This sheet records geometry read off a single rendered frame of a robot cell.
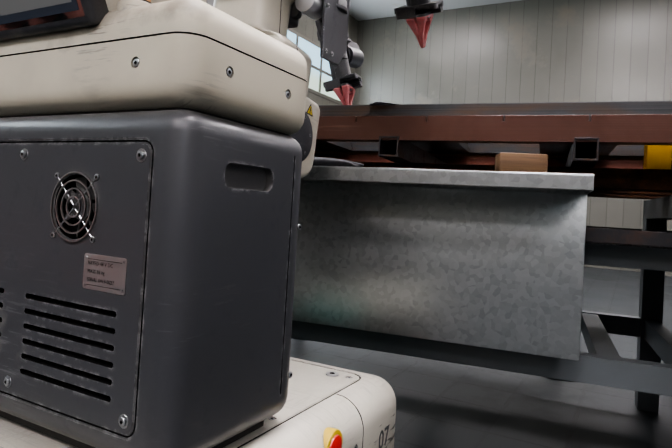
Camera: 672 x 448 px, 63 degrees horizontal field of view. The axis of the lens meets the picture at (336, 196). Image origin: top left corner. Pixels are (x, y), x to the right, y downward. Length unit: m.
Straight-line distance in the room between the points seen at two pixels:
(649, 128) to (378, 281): 0.68
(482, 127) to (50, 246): 0.95
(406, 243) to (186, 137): 0.80
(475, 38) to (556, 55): 1.21
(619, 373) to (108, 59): 1.19
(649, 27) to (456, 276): 7.47
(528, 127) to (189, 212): 0.90
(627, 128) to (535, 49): 7.32
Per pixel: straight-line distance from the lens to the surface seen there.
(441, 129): 1.34
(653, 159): 1.50
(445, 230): 1.28
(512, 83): 8.55
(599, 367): 1.41
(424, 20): 1.33
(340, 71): 1.60
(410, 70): 9.07
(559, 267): 1.27
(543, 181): 1.11
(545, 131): 1.32
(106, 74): 0.69
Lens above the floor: 0.59
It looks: 1 degrees up
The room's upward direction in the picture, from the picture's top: 3 degrees clockwise
